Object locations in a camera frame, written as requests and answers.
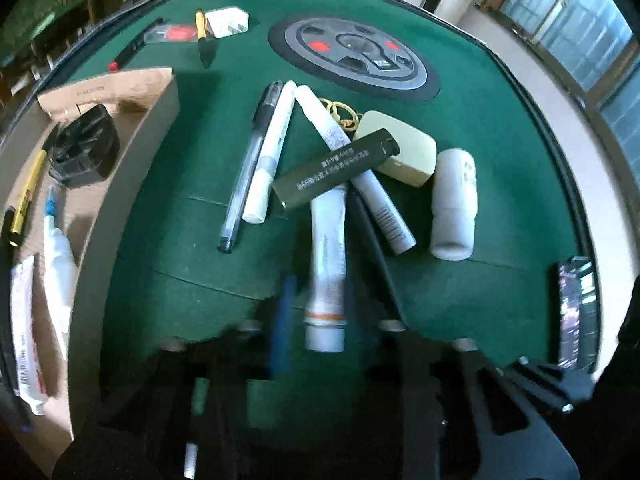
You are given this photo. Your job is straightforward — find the white squeeze tube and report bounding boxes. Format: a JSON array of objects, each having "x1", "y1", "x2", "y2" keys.
[{"x1": 305, "y1": 185, "x2": 347, "y2": 353}]

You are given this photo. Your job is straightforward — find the white slim marker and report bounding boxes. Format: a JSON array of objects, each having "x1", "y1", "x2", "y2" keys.
[{"x1": 242, "y1": 80, "x2": 297, "y2": 224}]

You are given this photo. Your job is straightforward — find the white paint marker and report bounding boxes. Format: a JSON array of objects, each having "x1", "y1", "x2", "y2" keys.
[{"x1": 294, "y1": 86, "x2": 416, "y2": 255}]

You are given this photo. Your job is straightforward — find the olive green tube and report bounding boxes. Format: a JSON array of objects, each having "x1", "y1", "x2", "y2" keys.
[{"x1": 271, "y1": 129, "x2": 400, "y2": 209}]

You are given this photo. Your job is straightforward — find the white plastic bottle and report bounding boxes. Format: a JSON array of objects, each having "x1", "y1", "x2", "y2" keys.
[{"x1": 430, "y1": 148, "x2": 478, "y2": 261}]

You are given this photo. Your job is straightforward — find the white paper packet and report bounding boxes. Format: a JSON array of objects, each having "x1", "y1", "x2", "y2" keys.
[{"x1": 10, "y1": 256, "x2": 48, "y2": 416}]

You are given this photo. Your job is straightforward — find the clear black gel pen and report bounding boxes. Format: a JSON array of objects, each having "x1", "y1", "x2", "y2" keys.
[{"x1": 218, "y1": 80, "x2": 283, "y2": 254}]

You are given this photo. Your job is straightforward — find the white pen blue cap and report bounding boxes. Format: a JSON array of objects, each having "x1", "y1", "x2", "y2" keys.
[{"x1": 44, "y1": 184, "x2": 60, "y2": 218}]

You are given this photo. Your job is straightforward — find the gold yellow marker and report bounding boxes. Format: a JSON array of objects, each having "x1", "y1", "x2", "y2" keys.
[{"x1": 9, "y1": 122, "x2": 60, "y2": 248}]

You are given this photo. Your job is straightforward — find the cream rectangular case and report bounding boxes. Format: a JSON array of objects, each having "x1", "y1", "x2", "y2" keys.
[{"x1": 352, "y1": 110, "x2": 437, "y2": 188}]

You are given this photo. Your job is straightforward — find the cardboard box tray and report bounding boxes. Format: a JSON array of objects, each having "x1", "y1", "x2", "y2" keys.
[{"x1": 1, "y1": 67, "x2": 180, "y2": 472}]

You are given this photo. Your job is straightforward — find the smartphone with lit screen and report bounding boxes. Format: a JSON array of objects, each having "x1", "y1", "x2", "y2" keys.
[{"x1": 558, "y1": 257, "x2": 599, "y2": 373}]

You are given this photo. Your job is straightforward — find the round table centre console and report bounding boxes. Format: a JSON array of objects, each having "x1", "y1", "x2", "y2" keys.
[{"x1": 268, "y1": 15, "x2": 442, "y2": 101}]

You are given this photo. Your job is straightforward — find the yellow black utility knife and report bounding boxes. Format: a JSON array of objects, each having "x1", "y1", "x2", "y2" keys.
[{"x1": 195, "y1": 9, "x2": 217, "y2": 68}]

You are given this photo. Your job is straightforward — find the small white box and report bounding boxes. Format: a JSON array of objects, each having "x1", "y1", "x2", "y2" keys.
[{"x1": 205, "y1": 6, "x2": 250, "y2": 39}]

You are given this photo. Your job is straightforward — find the red item in clear pack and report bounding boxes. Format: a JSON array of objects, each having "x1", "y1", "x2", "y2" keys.
[{"x1": 143, "y1": 24, "x2": 198, "y2": 44}]

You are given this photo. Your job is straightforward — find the black pen red tip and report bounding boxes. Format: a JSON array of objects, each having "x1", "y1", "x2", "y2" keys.
[{"x1": 107, "y1": 18, "x2": 165, "y2": 73}]

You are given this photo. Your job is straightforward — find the gold key ring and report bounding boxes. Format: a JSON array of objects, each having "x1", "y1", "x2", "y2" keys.
[{"x1": 318, "y1": 97, "x2": 364, "y2": 134}]

